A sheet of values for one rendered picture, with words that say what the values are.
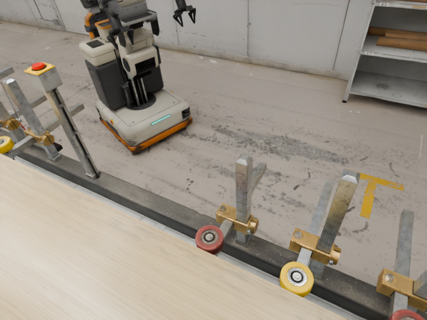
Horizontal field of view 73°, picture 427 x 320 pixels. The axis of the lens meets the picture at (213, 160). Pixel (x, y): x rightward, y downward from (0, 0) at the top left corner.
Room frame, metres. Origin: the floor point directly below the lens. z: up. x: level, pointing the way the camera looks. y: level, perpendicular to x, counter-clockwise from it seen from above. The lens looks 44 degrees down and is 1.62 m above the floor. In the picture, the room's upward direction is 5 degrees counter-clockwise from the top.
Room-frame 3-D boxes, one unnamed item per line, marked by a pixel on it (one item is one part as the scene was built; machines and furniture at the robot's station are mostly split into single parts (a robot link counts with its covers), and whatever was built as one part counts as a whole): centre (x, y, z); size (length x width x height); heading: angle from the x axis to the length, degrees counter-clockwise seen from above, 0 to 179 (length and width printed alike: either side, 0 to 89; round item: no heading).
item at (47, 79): (0.94, 0.55, 1.18); 0.07 x 0.07 x 0.08; 58
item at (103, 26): (2.34, 0.66, 0.87); 0.23 x 0.15 x 0.11; 127
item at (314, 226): (0.48, -0.29, 0.83); 0.43 x 0.03 x 0.04; 148
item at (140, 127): (2.24, 0.60, 0.16); 0.67 x 0.64 x 0.25; 36
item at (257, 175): (0.61, -0.07, 0.81); 0.43 x 0.03 x 0.04; 148
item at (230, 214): (0.55, -0.06, 0.81); 0.14 x 0.06 x 0.05; 58
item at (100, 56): (2.32, 0.65, 0.59); 0.55 x 0.34 x 0.83; 127
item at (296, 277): (0.31, -0.18, 0.85); 0.08 x 0.08 x 0.11
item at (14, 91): (1.08, 0.77, 0.89); 0.04 x 0.04 x 0.48; 58
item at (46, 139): (1.09, 0.78, 0.84); 0.14 x 0.06 x 0.05; 58
